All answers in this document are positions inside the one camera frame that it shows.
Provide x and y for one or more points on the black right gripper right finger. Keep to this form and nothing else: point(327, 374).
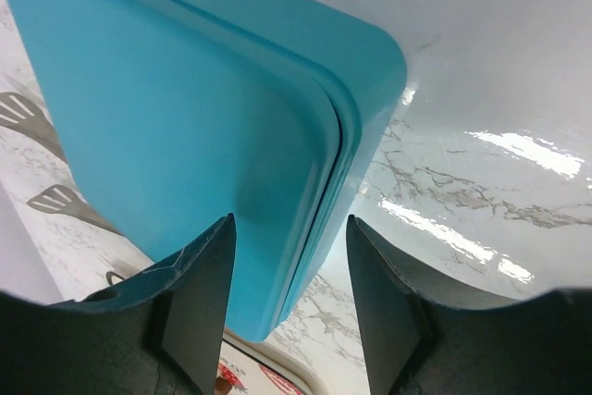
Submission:
point(424, 332)

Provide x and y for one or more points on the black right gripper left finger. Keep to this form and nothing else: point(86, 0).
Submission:
point(158, 332)

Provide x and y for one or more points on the teal box lid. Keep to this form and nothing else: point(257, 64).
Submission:
point(170, 120)

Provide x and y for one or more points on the metal tongs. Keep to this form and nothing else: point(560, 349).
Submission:
point(37, 178)

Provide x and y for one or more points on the teal chocolate box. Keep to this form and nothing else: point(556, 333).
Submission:
point(360, 67)

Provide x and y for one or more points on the strawberry print serving tray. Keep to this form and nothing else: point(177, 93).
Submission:
point(258, 368)

